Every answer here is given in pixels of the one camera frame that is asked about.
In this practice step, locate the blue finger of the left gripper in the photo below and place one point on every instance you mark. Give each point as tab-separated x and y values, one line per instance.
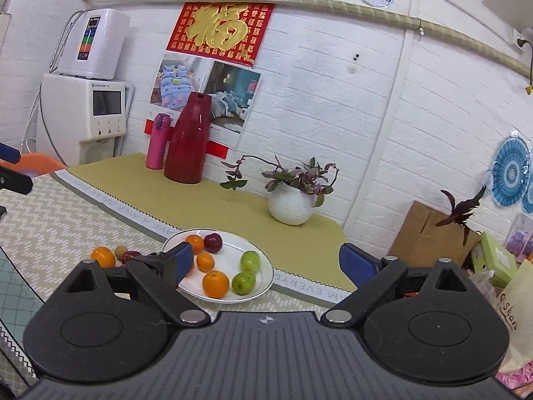
9	154
15	181

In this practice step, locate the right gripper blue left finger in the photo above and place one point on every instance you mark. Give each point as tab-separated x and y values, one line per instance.
157	277

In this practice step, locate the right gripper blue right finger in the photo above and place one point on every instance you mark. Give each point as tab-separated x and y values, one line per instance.
376	281

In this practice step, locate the mandarin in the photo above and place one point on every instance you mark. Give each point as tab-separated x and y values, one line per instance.
196	242
205	262

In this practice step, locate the dark red plum back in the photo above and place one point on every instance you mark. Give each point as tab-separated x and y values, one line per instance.
213	243

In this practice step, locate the dark red plum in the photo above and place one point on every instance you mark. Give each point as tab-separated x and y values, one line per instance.
213	243
129	255

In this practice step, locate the large front orange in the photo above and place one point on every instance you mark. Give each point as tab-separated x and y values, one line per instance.
215	284

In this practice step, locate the small green-brown fruit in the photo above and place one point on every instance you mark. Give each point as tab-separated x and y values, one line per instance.
119	252

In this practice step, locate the round green apple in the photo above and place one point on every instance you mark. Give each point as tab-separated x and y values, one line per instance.
243	283

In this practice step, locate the oblong green apple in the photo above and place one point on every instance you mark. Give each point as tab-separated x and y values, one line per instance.
250	262

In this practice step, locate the orange chair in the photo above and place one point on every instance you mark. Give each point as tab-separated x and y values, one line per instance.
35	164

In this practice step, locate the brown cardboard box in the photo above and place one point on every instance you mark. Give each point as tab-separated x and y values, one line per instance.
420	242

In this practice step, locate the white floor water dispenser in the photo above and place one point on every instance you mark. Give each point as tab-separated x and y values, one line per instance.
79	121

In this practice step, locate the patterned beige tablecloth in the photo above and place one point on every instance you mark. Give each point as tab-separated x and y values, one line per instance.
43	236

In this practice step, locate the white pot purple plant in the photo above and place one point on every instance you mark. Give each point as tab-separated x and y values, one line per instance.
292	193

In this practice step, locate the red thermos jug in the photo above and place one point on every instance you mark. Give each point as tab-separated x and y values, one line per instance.
188	147

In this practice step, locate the dark purple plant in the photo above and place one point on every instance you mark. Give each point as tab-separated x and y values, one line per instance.
462	211

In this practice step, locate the pink thermos bottle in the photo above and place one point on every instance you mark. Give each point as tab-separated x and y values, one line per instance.
159	129

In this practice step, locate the green gift box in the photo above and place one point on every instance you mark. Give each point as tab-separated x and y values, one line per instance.
490	255

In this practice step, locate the cream tote bag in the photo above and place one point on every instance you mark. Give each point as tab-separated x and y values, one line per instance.
515	308

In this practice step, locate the red fu calendar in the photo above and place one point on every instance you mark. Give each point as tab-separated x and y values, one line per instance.
231	32

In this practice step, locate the white wall water purifier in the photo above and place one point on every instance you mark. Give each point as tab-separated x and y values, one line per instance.
90	44

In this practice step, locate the blue round wall ornament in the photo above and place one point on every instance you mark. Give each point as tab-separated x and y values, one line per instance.
511	173

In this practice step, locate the bedding wall poster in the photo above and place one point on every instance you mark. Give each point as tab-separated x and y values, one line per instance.
231	88

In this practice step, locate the wrapped wall pipe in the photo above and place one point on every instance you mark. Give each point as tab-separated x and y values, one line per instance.
375	15

